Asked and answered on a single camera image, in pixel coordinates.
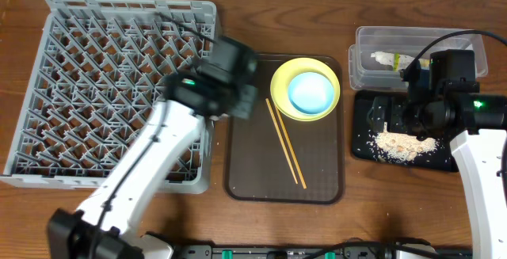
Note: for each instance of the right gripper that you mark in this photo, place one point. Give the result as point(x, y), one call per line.
point(379, 112)

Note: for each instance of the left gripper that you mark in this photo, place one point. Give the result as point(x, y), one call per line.
point(245, 107)

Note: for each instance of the rice food waste pile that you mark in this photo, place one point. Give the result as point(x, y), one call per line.
point(399, 148)

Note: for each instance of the yellow plate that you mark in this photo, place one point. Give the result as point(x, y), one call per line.
point(283, 76)

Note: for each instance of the green snack wrapper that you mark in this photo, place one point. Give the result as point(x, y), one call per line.
point(396, 61)

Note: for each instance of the light blue bowl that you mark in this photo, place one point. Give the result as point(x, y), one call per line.
point(311, 93)

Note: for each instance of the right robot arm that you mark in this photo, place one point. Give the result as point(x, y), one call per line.
point(478, 146)

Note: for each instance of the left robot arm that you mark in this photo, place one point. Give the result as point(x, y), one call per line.
point(105, 224)

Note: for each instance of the black waste tray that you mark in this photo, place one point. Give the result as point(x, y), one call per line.
point(364, 146)

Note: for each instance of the left wooden chopstick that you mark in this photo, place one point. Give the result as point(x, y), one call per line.
point(281, 140)

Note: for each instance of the wooden chopstick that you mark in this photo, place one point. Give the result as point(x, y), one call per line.
point(281, 140)
point(290, 148)

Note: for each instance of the clear plastic bin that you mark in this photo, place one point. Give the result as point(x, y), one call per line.
point(366, 74)

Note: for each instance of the right wooden chopstick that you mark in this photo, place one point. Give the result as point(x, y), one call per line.
point(290, 148)

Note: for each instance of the brown serving tray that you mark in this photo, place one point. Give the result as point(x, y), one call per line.
point(256, 167)

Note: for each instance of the grey dish rack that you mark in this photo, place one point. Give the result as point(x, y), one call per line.
point(97, 74)

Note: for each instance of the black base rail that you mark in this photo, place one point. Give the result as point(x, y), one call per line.
point(353, 248)

